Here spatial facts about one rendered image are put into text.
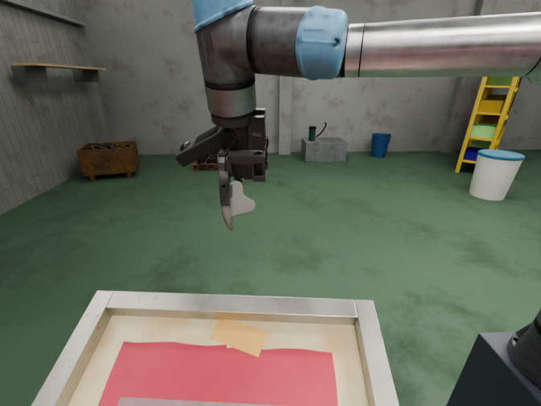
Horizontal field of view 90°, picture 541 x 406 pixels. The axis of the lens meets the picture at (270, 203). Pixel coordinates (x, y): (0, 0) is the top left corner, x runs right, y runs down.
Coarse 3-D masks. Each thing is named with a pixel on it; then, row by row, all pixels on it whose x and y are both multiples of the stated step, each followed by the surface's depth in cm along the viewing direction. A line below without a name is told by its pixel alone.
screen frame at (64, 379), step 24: (96, 312) 54; (120, 312) 56; (144, 312) 56; (168, 312) 55; (192, 312) 54; (216, 312) 54; (240, 312) 54; (264, 312) 54; (288, 312) 54; (312, 312) 54; (336, 312) 53; (360, 312) 53; (72, 336) 51; (96, 336) 52; (360, 336) 51; (72, 360) 48; (384, 360) 47; (48, 384) 45; (72, 384) 47; (384, 384) 44
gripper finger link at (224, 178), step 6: (222, 168) 45; (222, 174) 45; (228, 174) 45; (222, 180) 45; (228, 180) 46; (222, 186) 46; (228, 186) 46; (222, 192) 46; (228, 192) 46; (222, 198) 46; (228, 198) 47; (222, 204) 47; (228, 204) 47
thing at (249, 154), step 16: (256, 112) 44; (240, 128) 45; (256, 128) 43; (240, 144) 45; (256, 144) 45; (224, 160) 45; (240, 160) 45; (256, 160) 45; (240, 176) 48; (256, 176) 47
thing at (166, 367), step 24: (120, 360) 51; (144, 360) 51; (168, 360) 51; (192, 360) 51; (216, 360) 51; (120, 384) 48; (144, 384) 48; (168, 384) 48; (192, 384) 48; (216, 384) 48
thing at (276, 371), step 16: (240, 352) 52; (272, 352) 51; (288, 352) 51; (304, 352) 51; (320, 352) 51; (224, 368) 50; (240, 368) 49; (256, 368) 49; (272, 368) 49; (288, 368) 49; (304, 368) 49; (320, 368) 49; (224, 384) 48; (240, 384) 48; (256, 384) 48; (272, 384) 48; (288, 384) 47; (304, 384) 47; (320, 384) 47; (336, 384) 47; (224, 400) 46; (240, 400) 46; (256, 400) 46; (272, 400) 46; (288, 400) 46; (304, 400) 46; (320, 400) 46; (336, 400) 46
